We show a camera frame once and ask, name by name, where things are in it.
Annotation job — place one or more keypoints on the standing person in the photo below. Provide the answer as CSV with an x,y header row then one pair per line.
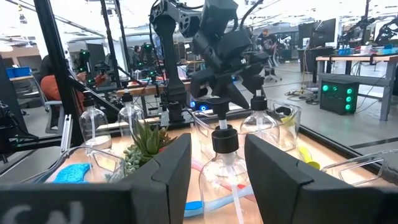
x,y
268,42

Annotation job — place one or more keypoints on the yellow-green dish brush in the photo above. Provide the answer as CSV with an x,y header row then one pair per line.
x,y
311,158

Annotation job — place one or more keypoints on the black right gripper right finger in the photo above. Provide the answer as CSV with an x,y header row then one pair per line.
x,y
280,193

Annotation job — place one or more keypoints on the wooden top work table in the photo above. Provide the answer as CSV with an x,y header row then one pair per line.
x,y
140,90

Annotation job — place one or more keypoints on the clear soap pump bottle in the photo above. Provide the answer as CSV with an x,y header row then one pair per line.
x,y
130,115
227,174
259,124
94,124

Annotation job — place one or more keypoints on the seated person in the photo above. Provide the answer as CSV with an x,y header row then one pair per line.
x,y
51,87

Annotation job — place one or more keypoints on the blue sponge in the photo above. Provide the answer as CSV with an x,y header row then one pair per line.
x,y
73,174

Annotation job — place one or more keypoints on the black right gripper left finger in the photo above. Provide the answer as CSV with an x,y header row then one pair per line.
x,y
155,193

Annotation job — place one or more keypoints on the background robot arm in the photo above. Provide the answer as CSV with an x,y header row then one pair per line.
x,y
84,62

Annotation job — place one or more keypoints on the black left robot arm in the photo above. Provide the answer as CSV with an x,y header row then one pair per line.
x,y
169,62

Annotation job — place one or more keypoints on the blue storage bin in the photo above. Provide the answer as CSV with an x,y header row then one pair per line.
x,y
18,72

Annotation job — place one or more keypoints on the wooden top desk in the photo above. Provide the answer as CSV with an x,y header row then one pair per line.
x,y
357,58

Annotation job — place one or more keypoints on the black aluminium station frame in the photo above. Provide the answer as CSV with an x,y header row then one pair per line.
x,y
56,77

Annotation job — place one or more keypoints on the computer tower green fans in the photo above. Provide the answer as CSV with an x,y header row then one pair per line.
x,y
339,96

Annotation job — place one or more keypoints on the succulent plant in black pot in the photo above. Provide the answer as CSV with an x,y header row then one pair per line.
x,y
147,146

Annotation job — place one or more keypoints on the black monitor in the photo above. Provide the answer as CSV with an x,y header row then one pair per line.
x,y
325,32

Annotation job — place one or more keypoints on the blue dish brush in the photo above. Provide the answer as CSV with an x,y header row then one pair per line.
x,y
192,206

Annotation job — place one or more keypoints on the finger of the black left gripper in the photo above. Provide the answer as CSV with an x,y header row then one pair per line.
x,y
217,87
254,84

